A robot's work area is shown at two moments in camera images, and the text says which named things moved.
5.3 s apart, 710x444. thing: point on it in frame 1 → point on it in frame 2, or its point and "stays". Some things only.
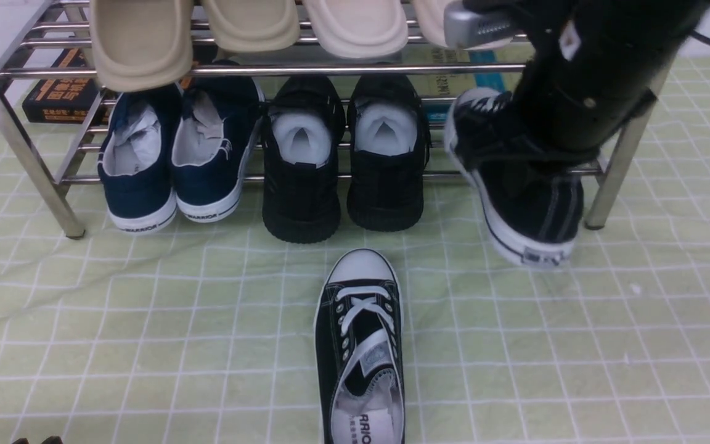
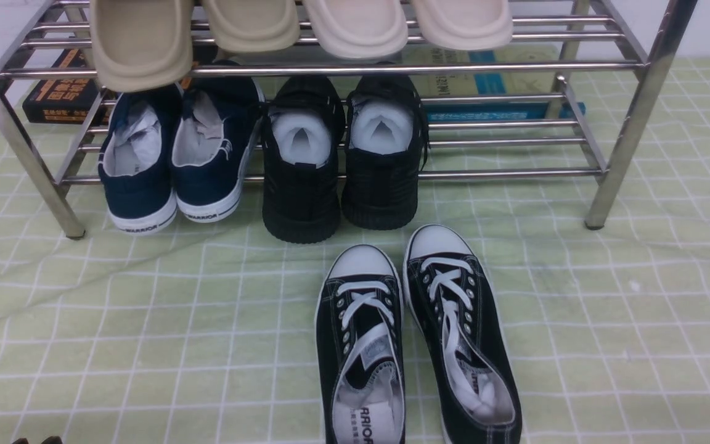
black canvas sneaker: x=358 y=349 stays
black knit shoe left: x=303 y=134 stays
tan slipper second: x=248 y=25 stays
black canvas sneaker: x=532 y=211 → x=468 y=355
